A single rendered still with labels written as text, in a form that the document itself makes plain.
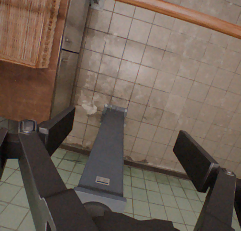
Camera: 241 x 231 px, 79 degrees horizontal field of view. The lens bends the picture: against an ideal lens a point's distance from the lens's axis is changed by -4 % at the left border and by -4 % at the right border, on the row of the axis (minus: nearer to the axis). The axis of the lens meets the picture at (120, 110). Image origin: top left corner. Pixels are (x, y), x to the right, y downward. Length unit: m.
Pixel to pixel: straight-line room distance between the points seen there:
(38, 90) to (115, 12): 1.03
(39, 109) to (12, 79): 0.28
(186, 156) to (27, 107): 1.22
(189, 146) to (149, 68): 1.51
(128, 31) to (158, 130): 1.12
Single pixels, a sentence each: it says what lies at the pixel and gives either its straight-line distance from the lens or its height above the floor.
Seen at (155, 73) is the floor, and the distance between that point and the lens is 1.67.
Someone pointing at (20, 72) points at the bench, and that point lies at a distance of 1.28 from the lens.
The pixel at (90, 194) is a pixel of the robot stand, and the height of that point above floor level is 1.20.
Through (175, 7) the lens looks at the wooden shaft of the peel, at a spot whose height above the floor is 1.20.
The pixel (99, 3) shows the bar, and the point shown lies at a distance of 1.74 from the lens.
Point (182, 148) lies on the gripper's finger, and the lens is 0.19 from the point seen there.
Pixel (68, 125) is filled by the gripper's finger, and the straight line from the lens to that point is 0.17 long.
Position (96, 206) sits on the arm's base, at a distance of 0.65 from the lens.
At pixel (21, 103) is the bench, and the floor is 0.58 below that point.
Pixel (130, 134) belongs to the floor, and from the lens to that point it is 1.81.
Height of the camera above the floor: 1.63
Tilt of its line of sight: 74 degrees down
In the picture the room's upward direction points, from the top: 176 degrees counter-clockwise
